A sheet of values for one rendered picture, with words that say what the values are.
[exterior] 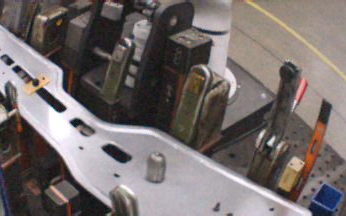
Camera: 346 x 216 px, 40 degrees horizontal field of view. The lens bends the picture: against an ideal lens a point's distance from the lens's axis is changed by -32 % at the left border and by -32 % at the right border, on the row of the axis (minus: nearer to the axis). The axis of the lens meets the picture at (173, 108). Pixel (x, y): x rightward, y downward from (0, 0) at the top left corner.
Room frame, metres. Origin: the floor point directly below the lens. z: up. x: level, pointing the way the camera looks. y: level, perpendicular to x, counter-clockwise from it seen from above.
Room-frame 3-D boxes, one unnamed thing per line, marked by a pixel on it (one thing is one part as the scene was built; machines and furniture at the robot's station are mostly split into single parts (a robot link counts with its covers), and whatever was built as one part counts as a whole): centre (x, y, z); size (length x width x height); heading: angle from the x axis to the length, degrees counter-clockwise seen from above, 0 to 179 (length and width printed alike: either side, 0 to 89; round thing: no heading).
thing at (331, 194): (0.99, -0.47, 0.74); 0.11 x 0.10 x 0.09; 58
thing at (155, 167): (0.77, 0.01, 1.02); 0.03 x 0.03 x 0.07
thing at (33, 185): (0.97, 0.29, 0.84); 0.13 x 0.05 x 0.29; 148
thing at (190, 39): (1.01, -0.01, 0.91); 0.07 x 0.05 x 0.42; 148
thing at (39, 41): (1.17, 0.35, 0.89); 0.13 x 0.11 x 0.38; 148
